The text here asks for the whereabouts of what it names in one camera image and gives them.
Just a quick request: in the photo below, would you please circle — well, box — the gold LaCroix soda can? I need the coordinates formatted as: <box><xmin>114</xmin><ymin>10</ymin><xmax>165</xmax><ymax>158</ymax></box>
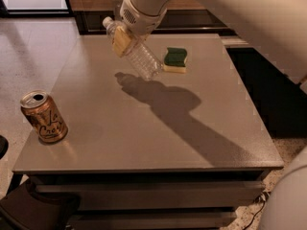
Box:
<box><xmin>20</xmin><ymin>90</ymin><xmax>68</xmax><ymax>143</ymax></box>

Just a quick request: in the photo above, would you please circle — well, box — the green and yellow sponge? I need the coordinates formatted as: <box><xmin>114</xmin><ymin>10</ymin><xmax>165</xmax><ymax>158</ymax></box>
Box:
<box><xmin>163</xmin><ymin>47</ymin><xmax>187</xmax><ymax>74</ymax></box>

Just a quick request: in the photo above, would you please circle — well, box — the grey drawer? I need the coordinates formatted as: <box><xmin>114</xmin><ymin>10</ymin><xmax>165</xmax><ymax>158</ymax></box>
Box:
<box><xmin>69</xmin><ymin>212</ymin><xmax>236</xmax><ymax>230</ymax></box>
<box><xmin>36</xmin><ymin>181</ymin><xmax>264</xmax><ymax>210</ymax></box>

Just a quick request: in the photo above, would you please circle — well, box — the upper grey drawer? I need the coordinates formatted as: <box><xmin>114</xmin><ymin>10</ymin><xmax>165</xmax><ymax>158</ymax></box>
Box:
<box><xmin>36</xmin><ymin>181</ymin><xmax>264</xmax><ymax>210</ymax></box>

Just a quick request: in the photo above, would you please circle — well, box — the black power cable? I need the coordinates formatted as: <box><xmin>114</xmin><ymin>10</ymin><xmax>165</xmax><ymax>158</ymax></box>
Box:
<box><xmin>242</xmin><ymin>192</ymin><xmax>270</xmax><ymax>230</ymax></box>

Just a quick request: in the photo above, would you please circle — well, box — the horizontal metal rail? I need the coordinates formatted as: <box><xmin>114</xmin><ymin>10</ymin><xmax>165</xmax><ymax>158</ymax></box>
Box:
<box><xmin>87</xmin><ymin>29</ymin><xmax>106</xmax><ymax>35</ymax></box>

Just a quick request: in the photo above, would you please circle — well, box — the clear plastic water bottle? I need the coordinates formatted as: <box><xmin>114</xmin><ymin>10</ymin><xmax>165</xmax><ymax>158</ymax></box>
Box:
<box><xmin>103</xmin><ymin>17</ymin><xmax>162</xmax><ymax>81</ymax></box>

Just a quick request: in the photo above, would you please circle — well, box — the dark brown chair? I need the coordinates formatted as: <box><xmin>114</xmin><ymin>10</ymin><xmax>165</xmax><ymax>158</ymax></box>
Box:
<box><xmin>0</xmin><ymin>179</ymin><xmax>80</xmax><ymax>230</ymax></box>

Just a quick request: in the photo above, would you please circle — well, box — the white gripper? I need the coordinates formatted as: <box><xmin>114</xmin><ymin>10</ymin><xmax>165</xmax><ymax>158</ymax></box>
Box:
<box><xmin>112</xmin><ymin>0</ymin><xmax>167</xmax><ymax>58</ymax></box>

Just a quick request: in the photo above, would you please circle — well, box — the lower grey drawer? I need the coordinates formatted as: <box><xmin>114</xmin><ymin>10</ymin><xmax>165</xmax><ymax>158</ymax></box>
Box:
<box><xmin>69</xmin><ymin>212</ymin><xmax>236</xmax><ymax>230</ymax></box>

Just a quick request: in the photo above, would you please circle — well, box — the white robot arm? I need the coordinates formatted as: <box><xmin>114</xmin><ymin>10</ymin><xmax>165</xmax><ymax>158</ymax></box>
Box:
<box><xmin>120</xmin><ymin>0</ymin><xmax>307</xmax><ymax>139</ymax></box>

